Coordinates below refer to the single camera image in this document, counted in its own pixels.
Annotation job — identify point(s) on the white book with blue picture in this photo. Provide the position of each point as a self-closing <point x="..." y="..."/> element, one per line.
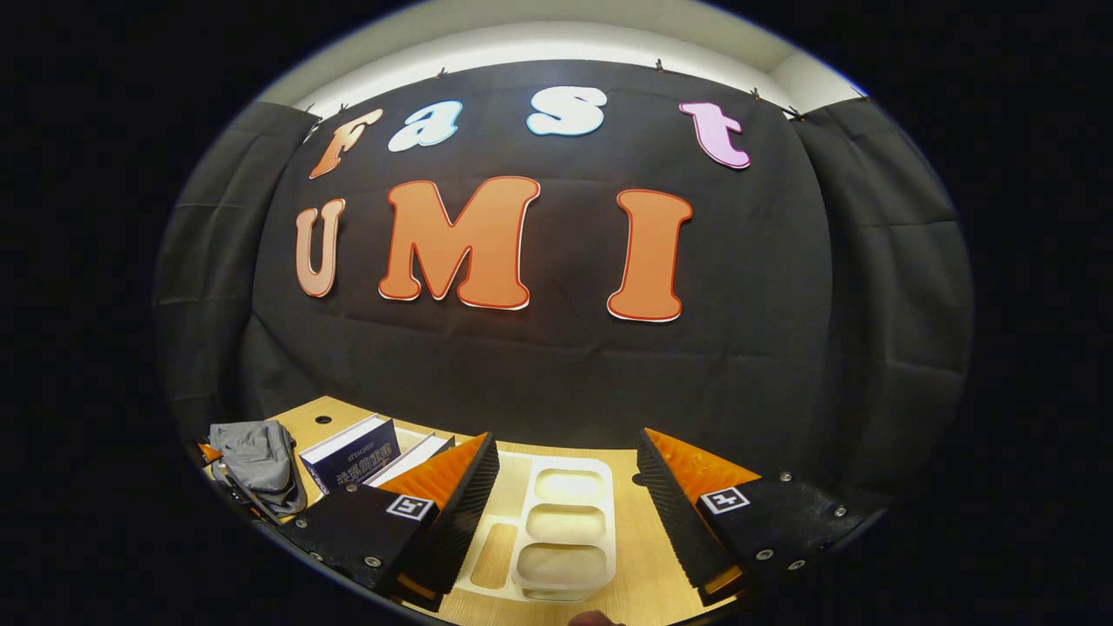
<point x="409" y="456"/>

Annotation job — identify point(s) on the dark blue book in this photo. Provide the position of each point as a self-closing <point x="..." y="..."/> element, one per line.
<point x="352" y="465"/>

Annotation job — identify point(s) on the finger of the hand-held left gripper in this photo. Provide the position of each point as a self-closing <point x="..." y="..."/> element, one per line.
<point x="209" y="453"/>

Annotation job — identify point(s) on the white bookshelf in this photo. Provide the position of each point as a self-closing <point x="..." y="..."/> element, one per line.
<point x="565" y="530"/>

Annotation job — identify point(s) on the grey schoolbag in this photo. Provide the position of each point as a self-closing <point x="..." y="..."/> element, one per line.
<point x="256" y="461"/>

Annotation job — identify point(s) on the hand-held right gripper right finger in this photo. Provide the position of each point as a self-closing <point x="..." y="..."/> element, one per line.
<point x="674" y="513"/>

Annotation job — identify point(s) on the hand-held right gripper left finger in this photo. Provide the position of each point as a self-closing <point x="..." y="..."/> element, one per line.
<point x="465" y="513"/>

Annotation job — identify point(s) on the black backdrop cloth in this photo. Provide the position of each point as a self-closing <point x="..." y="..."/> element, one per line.
<point x="565" y="374"/>

